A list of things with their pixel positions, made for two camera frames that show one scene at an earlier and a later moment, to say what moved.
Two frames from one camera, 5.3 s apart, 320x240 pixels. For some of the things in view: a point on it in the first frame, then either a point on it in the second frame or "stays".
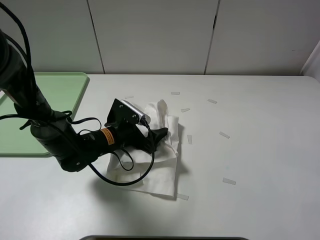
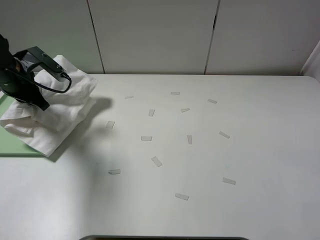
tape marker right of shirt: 224,134 stays
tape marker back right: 211,100 stays
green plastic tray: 13,140 stays
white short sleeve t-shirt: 153,171 → 43,129
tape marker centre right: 183,110 stays
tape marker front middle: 182,196 stays
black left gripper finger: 154,136 → 39,99
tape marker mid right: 190,139 stays
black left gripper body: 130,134 → 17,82
